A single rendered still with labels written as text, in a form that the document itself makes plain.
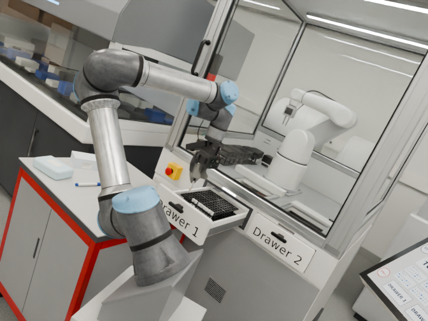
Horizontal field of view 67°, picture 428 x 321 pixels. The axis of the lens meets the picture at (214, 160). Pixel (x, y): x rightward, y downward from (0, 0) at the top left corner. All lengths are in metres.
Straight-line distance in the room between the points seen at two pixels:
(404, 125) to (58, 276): 1.41
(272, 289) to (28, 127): 1.88
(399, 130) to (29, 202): 1.50
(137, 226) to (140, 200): 0.06
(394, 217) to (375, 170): 3.25
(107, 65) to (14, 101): 1.83
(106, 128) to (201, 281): 1.00
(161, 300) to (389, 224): 3.96
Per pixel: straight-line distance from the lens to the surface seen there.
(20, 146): 2.64
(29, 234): 1.65
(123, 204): 0.84
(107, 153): 0.99
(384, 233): 4.60
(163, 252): 0.85
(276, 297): 1.55
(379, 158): 1.32
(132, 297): 0.86
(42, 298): 1.63
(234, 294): 1.65
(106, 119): 1.02
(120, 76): 0.96
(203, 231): 1.23
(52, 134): 2.28
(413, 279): 1.30
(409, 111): 1.32
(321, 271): 1.44
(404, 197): 4.51
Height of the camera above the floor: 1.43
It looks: 15 degrees down
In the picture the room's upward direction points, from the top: 23 degrees clockwise
